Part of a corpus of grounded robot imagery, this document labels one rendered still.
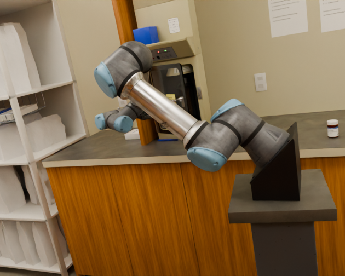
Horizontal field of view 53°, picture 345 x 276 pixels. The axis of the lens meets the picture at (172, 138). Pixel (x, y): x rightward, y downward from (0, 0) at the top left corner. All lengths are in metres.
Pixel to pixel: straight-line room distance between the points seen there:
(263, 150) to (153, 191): 0.96
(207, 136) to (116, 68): 0.37
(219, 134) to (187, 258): 1.14
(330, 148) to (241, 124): 0.60
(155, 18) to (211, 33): 0.48
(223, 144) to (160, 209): 0.98
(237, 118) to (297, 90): 1.21
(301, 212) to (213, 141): 0.34
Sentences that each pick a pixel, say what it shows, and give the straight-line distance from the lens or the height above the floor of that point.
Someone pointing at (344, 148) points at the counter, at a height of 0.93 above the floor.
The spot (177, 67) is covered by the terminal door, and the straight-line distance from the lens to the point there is 1.84.
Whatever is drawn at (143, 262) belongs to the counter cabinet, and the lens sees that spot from 2.27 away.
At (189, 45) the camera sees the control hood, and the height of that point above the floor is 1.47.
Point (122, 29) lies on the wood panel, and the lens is 2.03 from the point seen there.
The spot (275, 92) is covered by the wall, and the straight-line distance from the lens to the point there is 2.33.
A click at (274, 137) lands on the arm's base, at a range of 1.17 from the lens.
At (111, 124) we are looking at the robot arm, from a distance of 1.56.
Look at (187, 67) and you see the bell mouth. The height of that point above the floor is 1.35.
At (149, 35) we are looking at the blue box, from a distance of 1.93.
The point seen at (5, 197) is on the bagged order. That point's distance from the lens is 2.87.
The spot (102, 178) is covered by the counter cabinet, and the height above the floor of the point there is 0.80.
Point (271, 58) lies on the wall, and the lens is 2.31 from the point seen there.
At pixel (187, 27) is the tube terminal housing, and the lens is 1.96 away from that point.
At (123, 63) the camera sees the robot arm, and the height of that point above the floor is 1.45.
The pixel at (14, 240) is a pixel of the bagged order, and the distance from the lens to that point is 3.02.
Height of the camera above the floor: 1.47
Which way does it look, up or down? 14 degrees down
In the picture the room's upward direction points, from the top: 10 degrees counter-clockwise
